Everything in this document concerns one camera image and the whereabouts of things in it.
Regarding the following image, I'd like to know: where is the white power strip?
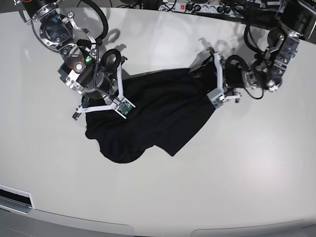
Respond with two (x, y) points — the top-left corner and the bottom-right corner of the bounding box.
(158, 2), (238, 17)

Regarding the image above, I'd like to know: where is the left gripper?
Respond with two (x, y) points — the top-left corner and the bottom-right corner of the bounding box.
(207, 47), (248, 103)

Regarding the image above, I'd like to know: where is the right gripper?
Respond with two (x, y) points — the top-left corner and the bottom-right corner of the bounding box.
(72, 56), (127, 120)

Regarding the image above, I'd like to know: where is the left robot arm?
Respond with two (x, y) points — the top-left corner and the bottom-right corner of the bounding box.
(207, 0), (316, 108)

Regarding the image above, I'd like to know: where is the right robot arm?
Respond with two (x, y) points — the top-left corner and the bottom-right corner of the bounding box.
(14, 0), (134, 120)

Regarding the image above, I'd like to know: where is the black t-shirt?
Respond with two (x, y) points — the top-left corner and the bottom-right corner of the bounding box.
(85, 63), (216, 163)

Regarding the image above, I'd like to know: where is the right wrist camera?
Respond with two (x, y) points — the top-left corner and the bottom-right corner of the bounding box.
(115, 98), (136, 119)

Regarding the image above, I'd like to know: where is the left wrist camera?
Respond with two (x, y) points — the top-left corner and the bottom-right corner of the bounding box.
(207, 88), (226, 109)

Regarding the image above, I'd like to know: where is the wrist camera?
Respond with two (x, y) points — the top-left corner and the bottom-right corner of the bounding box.
(115, 98), (136, 119)
(207, 88), (226, 109)

